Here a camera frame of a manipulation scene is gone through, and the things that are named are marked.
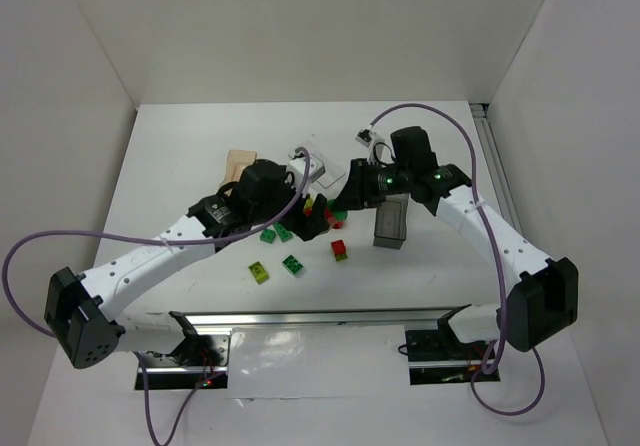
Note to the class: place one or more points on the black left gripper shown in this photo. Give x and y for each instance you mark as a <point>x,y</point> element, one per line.
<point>310,221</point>

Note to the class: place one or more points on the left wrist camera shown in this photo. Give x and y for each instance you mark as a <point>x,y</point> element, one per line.
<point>301,166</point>

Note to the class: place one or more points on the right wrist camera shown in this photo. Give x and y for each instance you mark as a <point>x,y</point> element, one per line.
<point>368,138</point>

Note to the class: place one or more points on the red and lime stacked lego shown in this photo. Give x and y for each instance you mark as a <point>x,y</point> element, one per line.
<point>339,250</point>

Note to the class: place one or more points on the grey translucent plastic container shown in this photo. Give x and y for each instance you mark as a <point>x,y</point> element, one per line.
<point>390,230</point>

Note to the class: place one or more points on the dark green printed lego brick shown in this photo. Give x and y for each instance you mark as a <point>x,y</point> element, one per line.
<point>293,265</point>

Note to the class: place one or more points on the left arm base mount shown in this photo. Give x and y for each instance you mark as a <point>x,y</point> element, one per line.
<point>206,366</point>

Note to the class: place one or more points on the red 2x4 lego brick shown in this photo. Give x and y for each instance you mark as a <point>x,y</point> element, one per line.
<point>333,219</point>

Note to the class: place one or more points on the aluminium side rail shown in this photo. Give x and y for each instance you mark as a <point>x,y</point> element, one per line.
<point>505,206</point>

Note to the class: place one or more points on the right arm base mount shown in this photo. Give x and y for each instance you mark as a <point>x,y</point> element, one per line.
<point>432,360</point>

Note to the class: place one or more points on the dark green 2x4 lego brick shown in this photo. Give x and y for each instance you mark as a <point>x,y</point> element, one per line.
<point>282,232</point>

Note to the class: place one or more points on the lime printed lego brick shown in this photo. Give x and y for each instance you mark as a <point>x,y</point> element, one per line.
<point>259,273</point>

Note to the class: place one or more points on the clear plastic container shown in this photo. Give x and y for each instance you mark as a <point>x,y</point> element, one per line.
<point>325,176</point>

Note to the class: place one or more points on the small green lego piece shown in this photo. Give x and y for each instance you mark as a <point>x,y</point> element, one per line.
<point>343,214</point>

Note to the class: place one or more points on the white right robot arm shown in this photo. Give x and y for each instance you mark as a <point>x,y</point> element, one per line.
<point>540,296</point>

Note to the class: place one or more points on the tan translucent plastic container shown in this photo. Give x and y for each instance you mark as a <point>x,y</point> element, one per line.
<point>236,162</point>

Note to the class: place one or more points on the dark green 2x2 lego brick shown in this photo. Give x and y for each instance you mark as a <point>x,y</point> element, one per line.
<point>268,236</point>

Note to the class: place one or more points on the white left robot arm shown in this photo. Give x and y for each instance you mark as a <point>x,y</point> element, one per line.
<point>85,311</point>

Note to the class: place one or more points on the aluminium mounting rail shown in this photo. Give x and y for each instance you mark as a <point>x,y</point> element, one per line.
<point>411,317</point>

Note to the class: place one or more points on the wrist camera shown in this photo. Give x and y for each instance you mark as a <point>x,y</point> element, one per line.
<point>368,138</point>
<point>301,166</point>

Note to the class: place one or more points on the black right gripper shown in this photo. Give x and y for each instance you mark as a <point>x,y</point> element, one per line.
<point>358,186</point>

